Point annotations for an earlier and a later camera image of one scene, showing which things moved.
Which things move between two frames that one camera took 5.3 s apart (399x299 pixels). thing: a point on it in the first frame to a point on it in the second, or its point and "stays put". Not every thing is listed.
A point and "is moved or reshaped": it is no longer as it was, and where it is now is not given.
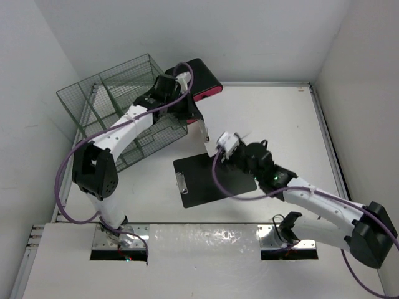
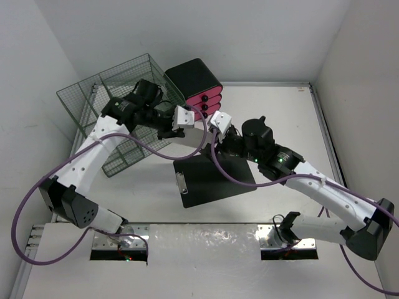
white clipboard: (197, 137) is moved or reshaped
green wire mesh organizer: (90, 104) stays put
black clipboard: (194, 179) stays put
